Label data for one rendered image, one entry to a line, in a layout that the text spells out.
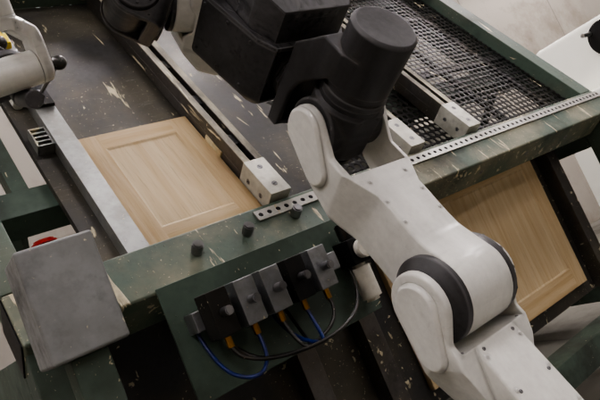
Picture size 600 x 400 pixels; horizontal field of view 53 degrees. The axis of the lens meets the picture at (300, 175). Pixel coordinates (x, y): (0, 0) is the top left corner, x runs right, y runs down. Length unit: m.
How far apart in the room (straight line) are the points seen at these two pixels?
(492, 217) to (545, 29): 4.48
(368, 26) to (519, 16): 5.44
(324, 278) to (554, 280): 1.27
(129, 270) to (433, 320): 0.62
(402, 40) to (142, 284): 0.68
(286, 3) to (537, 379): 0.71
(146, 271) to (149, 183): 0.30
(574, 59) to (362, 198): 3.16
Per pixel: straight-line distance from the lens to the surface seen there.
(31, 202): 1.51
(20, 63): 1.22
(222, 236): 1.34
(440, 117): 2.03
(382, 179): 1.02
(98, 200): 1.40
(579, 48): 4.04
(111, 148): 1.57
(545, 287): 2.33
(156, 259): 1.28
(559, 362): 1.97
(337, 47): 0.97
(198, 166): 1.55
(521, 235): 2.31
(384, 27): 0.97
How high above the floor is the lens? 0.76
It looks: 7 degrees up
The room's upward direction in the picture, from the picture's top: 23 degrees counter-clockwise
